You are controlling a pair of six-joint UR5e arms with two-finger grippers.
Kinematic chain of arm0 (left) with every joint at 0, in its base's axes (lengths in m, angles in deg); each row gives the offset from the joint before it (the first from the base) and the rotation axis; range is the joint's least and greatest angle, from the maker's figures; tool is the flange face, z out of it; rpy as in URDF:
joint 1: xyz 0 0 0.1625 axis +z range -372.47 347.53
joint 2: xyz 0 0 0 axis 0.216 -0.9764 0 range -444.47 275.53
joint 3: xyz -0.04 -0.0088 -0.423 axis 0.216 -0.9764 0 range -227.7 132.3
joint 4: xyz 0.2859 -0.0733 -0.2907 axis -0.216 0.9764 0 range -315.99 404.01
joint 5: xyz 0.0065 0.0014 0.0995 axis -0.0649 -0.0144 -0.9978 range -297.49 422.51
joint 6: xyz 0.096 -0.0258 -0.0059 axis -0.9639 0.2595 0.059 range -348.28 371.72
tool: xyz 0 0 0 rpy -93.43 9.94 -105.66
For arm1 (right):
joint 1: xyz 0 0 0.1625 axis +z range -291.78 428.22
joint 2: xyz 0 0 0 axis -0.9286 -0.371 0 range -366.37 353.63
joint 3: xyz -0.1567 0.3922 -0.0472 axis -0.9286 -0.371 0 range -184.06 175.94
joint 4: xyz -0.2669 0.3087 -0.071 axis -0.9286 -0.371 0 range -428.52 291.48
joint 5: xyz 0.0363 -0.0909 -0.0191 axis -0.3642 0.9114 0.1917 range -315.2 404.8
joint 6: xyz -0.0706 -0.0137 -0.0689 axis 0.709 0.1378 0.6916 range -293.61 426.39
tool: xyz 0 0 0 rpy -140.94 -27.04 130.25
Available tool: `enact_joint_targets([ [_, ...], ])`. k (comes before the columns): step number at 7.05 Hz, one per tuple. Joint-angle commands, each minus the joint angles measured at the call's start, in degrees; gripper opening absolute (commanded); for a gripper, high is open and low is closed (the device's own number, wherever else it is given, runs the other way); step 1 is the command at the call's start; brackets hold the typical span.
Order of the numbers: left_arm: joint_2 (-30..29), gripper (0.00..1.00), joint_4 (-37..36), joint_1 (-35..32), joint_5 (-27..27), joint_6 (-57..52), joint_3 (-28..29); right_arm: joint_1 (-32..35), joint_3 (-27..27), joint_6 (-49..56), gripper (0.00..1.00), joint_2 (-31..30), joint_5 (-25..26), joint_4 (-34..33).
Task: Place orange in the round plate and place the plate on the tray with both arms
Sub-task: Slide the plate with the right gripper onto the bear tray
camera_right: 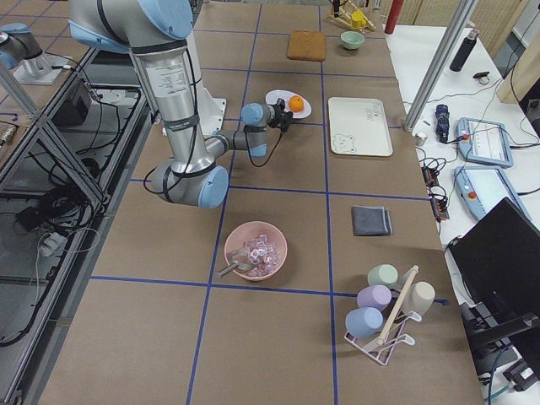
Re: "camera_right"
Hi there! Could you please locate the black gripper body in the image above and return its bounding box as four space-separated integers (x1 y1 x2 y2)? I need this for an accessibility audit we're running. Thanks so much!
269 103 286 128

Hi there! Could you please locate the orange mandarin fruit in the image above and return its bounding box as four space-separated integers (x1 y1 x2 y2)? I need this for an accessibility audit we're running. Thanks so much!
288 95 305 113

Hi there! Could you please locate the white round plate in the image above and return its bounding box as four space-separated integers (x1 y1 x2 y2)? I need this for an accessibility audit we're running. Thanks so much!
265 89 312 119

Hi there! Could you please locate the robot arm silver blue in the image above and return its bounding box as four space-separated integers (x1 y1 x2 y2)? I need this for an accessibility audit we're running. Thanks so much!
69 1 293 208
1 23 60 85

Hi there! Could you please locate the cream bear print tray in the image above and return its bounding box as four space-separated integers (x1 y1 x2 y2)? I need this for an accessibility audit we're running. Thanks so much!
328 97 393 157

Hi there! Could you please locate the brown wooden cutting board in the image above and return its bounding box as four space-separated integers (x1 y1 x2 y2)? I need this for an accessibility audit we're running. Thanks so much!
286 30 327 62

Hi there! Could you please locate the light green bowl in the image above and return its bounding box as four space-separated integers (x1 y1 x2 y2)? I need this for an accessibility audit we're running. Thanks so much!
340 31 365 51

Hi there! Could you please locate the yellow cup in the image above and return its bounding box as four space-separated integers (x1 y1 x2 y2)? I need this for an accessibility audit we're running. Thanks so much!
350 9 366 30

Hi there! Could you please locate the wooden mug rack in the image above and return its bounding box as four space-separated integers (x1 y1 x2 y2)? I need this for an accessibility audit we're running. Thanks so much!
329 0 376 34

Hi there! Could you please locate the pink bowl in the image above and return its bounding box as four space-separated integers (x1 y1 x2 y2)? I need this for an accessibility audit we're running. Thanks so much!
224 221 288 282

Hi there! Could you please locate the small metal clamp foot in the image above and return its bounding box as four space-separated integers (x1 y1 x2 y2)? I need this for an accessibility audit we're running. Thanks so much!
413 132 428 147

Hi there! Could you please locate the grey folded cloth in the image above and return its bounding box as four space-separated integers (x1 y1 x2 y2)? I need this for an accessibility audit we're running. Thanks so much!
351 206 393 236

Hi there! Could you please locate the metal scoop in bowl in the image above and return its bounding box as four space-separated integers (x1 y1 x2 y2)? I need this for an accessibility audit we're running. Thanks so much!
217 247 255 278

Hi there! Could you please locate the red cup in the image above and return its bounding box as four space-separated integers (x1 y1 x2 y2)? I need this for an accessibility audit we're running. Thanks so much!
385 0 404 35

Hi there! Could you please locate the navy folded umbrella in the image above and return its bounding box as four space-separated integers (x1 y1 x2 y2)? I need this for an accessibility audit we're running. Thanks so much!
435 104 450 143

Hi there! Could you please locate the black power strip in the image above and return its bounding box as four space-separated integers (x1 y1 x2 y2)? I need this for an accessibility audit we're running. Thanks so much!
421 166 450 222

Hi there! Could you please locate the light green hanging cup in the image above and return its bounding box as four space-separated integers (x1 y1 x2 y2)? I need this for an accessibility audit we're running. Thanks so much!
367 264 398 289

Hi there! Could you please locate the far teach pendant tablet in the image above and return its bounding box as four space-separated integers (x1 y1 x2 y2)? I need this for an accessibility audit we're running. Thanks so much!
456 117 514 168

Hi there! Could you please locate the teach pendant tablet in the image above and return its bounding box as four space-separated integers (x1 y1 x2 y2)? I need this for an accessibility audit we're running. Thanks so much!
456 117 514 168
454 165 531 220

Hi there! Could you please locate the black water bottle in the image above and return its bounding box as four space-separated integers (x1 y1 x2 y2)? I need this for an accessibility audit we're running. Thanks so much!
449 29 479 72

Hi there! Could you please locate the lilac hanging cup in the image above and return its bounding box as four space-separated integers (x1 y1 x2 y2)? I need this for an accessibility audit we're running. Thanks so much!
356 284 392 311

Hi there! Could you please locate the near teach pendant tablet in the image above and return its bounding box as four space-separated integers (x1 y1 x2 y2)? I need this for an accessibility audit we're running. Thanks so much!
454 165 531 220

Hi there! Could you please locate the blue hanging cup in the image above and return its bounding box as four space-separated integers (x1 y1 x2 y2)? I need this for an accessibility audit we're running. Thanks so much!
345 307 384 338

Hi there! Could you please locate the cream hanging cup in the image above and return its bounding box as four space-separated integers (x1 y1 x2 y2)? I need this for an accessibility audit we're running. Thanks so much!
401 282 435 316

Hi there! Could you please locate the white cup rack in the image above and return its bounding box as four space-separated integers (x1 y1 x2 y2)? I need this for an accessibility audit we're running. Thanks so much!
344 265 422 365

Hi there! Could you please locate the black laptop monitor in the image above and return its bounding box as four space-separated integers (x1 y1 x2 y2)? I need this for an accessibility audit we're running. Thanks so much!
450 197 539 372

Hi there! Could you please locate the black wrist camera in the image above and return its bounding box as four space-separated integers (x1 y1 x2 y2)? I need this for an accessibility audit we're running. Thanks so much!
277 121 291 136

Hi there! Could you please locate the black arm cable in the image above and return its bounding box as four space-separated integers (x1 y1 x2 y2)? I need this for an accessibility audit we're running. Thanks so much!
246 126 284 168

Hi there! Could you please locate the aluminium frame post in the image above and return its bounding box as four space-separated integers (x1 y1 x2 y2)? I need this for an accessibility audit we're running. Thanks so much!
403 0 478 132

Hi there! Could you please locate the aluminium side frame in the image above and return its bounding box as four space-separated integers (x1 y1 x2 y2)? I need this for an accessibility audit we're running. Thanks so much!
1 51 150 404

